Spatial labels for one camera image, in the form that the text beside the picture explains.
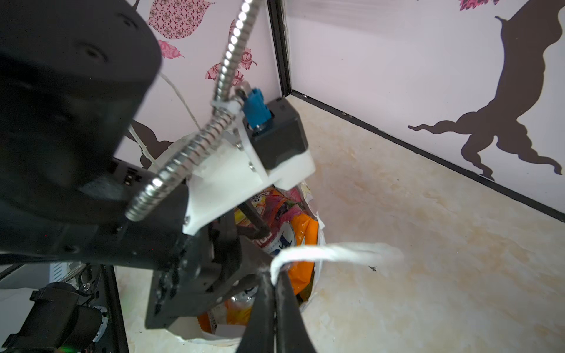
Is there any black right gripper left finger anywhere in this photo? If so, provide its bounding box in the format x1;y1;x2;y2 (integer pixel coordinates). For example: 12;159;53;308
236;270;275;353

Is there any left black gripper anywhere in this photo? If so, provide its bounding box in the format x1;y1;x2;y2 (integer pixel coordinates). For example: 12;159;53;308
145;201;272;329

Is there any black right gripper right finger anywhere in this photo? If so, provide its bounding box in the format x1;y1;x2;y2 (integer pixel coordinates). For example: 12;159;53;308
275;272;316;353

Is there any Fox's fruits oval candy bag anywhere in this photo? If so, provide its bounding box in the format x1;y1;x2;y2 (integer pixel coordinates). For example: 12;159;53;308
250;187;311;256

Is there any orange Fox's fruits candy bag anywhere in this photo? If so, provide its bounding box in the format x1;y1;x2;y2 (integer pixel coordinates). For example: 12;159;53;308
198;213;319;334

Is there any white patterned paper bag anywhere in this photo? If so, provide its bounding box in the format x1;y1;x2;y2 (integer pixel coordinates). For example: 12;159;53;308
167;181;405;347

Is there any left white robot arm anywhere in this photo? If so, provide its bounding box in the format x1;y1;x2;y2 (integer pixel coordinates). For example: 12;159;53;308
1;1;265;329

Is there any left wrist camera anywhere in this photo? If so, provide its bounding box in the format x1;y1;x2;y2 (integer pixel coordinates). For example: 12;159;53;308
182;87;317;236

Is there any left metal cable conduit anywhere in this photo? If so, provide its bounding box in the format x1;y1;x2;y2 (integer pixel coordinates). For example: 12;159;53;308
124;0;266;222

